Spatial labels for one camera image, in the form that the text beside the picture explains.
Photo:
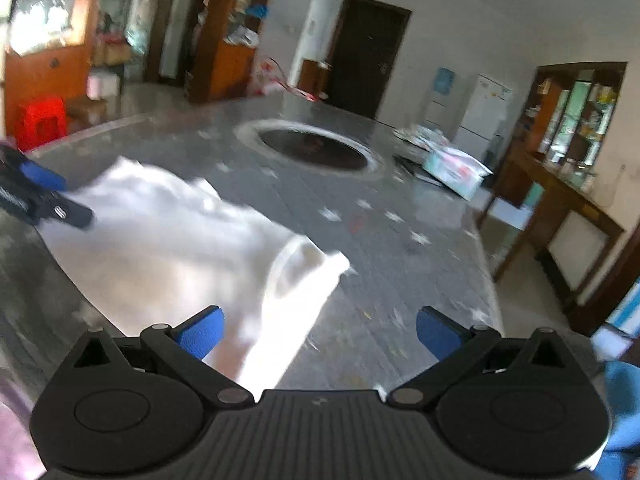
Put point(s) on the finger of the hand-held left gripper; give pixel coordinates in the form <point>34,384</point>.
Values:
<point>45,177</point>
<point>72,215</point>

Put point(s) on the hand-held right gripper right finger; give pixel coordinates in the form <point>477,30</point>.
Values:
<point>440,332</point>

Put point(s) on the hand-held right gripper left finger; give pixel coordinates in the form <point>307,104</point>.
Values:
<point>202,332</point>

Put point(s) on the cream white shirt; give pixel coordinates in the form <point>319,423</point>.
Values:
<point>175,240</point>

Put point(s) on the red plastic stool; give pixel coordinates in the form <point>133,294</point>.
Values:
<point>42,120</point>

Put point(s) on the wooden glass display cabinet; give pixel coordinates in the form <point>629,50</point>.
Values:
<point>50,70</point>

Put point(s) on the white storage box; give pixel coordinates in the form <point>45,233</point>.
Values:
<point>105,85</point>

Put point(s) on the tissue pack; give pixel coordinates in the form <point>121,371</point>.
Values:
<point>457,170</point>

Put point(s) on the wooden sideboard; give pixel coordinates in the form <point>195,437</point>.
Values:
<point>565,195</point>

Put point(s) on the blue cloth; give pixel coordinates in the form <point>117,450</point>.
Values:
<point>622,410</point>

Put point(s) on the crumpled floral cloth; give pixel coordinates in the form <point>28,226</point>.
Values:
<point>422,135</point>

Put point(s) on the brown wooden room door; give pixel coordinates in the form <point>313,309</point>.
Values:
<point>172,20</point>

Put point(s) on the person's pink clothing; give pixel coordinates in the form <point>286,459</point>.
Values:
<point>15,435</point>

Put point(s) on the round black induction cooker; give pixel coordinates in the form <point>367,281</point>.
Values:
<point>310,147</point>

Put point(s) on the tall wooden shelf cabinet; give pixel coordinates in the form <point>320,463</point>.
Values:
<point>230,70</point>

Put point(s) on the white refrigerator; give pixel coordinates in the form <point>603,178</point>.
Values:
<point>482,105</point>

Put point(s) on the polka dot play tent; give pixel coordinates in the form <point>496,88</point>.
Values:
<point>270,77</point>

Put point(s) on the water dispenser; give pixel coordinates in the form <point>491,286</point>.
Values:
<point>442,82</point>

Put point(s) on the wooden glass-shelf cabinet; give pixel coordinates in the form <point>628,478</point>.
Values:
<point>545,105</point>

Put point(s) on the small wooden cabinet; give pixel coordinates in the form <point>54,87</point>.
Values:
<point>312,77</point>

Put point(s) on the dark wooden door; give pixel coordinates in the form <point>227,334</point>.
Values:
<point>367,55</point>

